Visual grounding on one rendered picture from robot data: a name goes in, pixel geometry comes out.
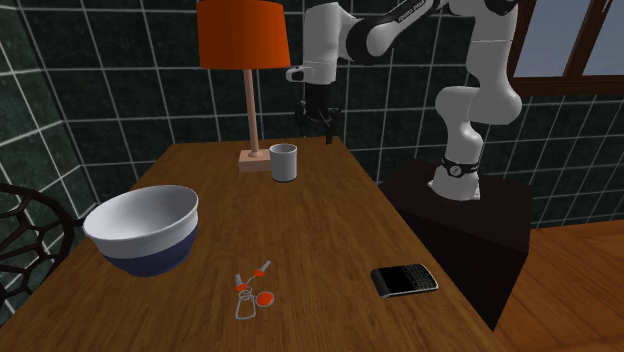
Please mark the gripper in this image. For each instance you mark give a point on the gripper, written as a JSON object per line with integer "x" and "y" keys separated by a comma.
{"x": 318, "y": 100}

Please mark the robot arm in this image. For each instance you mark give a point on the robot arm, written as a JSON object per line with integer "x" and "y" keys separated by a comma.
{"x": 475, "y": 122}

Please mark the grey cup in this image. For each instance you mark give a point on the grey cup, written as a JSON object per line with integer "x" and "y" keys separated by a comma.
{"x": 284, "y": 163}

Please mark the orange shade table lamp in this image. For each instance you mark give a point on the orange shade table lamp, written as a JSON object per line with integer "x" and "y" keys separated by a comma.
{"x": 242, "y": 36}

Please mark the black keypad phone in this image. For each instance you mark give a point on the black keypad phone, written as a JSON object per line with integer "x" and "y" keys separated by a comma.
{"x": 403, "y": 280}

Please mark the dark robot stand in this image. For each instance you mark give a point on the dark robot stand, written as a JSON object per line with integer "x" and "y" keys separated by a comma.
{"x": 468, "y": 234}

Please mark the white and blue bowl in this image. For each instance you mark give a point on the white and blue bowl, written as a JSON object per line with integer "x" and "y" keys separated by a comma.
{"x": 146, "y": 229}

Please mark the brown framed window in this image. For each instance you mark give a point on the brown framed window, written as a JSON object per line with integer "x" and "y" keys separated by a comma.
{"x": 565, "y": 44}

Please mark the dark lattice chair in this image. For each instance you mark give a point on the dark lattice chair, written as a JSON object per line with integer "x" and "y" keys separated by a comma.
{"x": 29, "y": 234}

